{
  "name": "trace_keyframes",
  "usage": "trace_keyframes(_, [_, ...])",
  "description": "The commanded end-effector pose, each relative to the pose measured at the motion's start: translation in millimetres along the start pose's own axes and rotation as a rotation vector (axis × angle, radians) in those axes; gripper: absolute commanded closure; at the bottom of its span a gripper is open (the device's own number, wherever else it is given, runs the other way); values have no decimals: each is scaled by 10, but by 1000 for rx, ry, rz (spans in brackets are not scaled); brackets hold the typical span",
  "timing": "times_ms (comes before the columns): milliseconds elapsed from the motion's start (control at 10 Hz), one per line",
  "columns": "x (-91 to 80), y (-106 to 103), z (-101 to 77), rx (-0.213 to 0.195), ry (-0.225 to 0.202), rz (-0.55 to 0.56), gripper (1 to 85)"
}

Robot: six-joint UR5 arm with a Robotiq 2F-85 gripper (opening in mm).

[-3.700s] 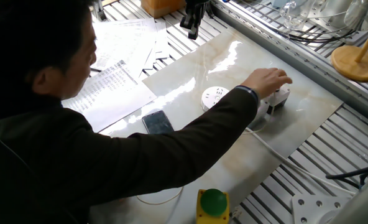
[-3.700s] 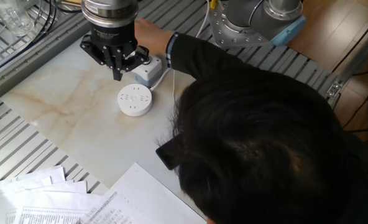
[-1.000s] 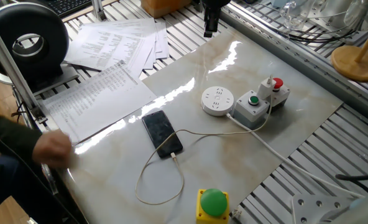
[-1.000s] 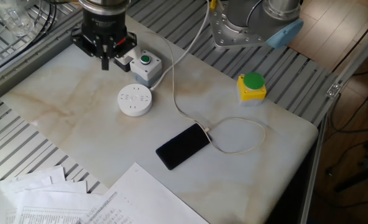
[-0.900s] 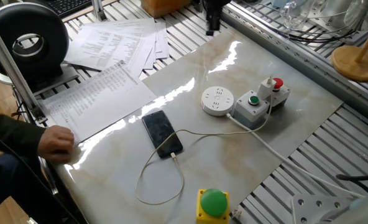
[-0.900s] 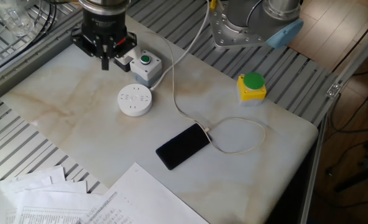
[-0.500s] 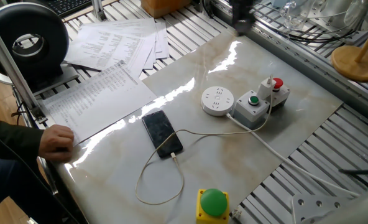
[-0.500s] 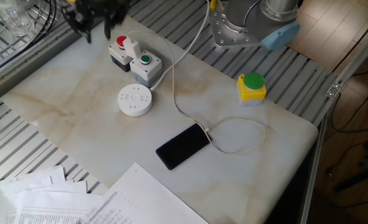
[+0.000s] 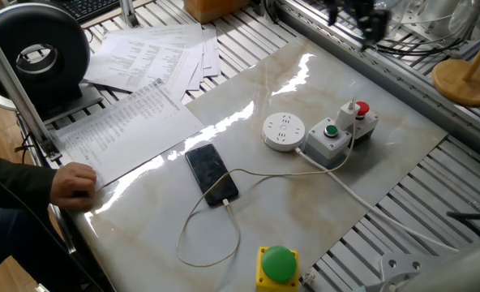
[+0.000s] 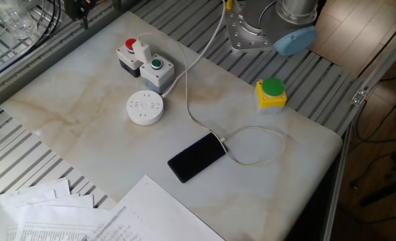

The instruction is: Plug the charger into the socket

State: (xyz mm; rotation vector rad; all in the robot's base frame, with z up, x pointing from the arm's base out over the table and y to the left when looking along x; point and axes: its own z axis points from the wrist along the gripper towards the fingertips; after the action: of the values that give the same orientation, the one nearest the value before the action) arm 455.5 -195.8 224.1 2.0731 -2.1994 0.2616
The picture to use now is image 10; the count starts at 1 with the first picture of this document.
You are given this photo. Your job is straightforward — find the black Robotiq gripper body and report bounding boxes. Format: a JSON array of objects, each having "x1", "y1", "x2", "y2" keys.
[{"x1": 64, "y1": 0, "x2": 97, "y2": 20}]

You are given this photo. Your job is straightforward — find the white box red button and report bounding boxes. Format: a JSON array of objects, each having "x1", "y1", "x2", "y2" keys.
[{"x1": 116, "y1": 38, "x2": 145, "y2": 78}]

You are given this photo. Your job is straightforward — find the white charger adapter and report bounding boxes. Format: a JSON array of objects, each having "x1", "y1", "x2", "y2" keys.
[{"x1": 132, "y1": 39, "x2": 153, "y2": 64}]

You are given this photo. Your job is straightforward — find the thin white charging cable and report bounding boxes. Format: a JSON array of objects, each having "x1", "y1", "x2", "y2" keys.
[{"x1": 136, "y1": 32, "x2": 287, "y2": 167}]

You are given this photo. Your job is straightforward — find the round white power socket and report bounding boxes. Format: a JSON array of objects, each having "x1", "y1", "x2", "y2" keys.
[{"x1": 126, "y1": 89, "x2": 165, "y2": 127}]

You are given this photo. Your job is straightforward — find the clear glass pitcher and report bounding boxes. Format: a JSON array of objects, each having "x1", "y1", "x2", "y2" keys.
[{"x1": 0, "y1": 0, "x2": 38, "y2": 40}]

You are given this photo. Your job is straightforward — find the white marble pattern board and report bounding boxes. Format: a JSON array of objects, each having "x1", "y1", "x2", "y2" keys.
[{"x1": 0, "y1": 11, "x2": 343, "y2": 241}]

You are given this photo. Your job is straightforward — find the white box green button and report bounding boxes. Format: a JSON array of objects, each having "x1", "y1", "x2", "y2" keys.
[{"x1": 139, "y1": 54, "x2": 175, "y2": 94}]

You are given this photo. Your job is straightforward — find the blank white paper sheet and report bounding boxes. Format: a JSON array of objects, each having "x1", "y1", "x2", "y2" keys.
[
  {"x1": 12, "y1": 177, "x2": 72, "y2": 199},
  {"x1": 0, "y1": 193, "x2": 95, "y2": 210}
]

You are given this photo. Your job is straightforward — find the black smartphone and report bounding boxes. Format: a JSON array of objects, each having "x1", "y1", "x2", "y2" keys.
[{"x1": 167, "y1": 132, "x2": 228, "y2": 184}]

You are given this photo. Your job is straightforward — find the yellow box green mushroom button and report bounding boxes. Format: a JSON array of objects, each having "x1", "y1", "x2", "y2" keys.
[{"x1": 254, "y1": 77, "x2": 288, "y2": 116}]

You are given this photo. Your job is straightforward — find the paper sheet with text list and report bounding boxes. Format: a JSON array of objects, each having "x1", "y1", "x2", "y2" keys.
[{"x1": 84, "y1": 174, "x2": 225, "y2": 241}]

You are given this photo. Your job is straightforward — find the paper sheet with printed table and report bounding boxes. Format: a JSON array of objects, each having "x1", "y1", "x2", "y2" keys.
[{"x1": 13, "y1": 204, "x2": 118, "y2": 241}]

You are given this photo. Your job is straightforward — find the black chair base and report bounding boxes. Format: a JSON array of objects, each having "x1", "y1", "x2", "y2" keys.
[{"x1": 350, "y1": 139, "x2": 396, "y2": 208}]

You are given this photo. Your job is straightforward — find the black cable bundle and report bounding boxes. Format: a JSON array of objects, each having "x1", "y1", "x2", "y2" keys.
[{"x1": 0, "y1": 0, "x2": 62, "y2": 84}]

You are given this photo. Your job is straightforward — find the aluminium table rail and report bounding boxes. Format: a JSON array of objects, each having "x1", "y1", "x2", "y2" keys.
[{"x1": 0, "y1": 0, "x2": 142, "y2": 116}]

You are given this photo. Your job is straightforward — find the thick white socket cord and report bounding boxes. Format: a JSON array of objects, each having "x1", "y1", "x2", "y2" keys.
[{"x1": 161, "y1": 0, "x2": 227, "y2": 98}]

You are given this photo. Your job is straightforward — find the aluminium beam with corner bracket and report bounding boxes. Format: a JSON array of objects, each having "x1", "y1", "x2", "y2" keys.
[{"x1": 321, "y1": 19, "x2": 396, "y2": 241}]

